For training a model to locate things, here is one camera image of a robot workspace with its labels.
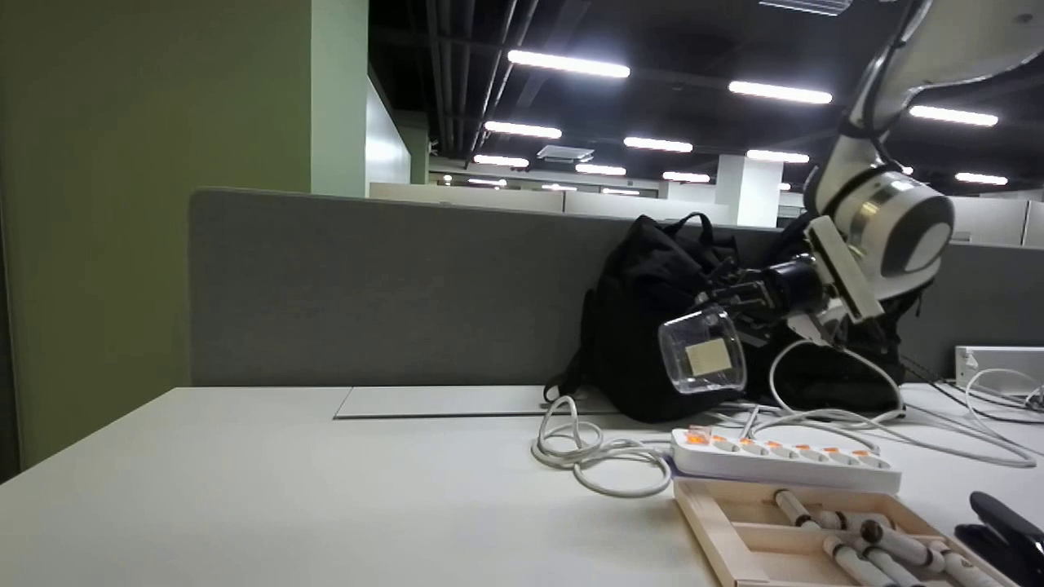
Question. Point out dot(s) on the grey desk partition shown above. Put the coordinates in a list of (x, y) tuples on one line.
[(363, 290)]

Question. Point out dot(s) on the white bottle right of middle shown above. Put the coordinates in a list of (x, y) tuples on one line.
[(852, 566)]

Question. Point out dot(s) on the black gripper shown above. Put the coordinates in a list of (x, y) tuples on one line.
[(775, 290)]

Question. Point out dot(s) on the black backpack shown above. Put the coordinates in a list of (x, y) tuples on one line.
[(665, 271)]

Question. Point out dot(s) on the wooden divided tray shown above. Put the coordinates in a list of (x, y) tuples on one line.
[(749, 538)]

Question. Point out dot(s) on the white power strip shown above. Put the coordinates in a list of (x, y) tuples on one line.
[(717, 455)]

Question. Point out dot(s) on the white bottle lower compartment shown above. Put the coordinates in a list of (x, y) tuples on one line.
[(794, 511)]

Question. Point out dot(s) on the black stapler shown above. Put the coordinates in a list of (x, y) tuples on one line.
[(1006, 538)]

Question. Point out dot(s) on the white bottle far left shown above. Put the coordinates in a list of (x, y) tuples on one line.
[(902, 545)]

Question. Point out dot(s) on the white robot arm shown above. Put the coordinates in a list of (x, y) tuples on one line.
[(874, 230)]

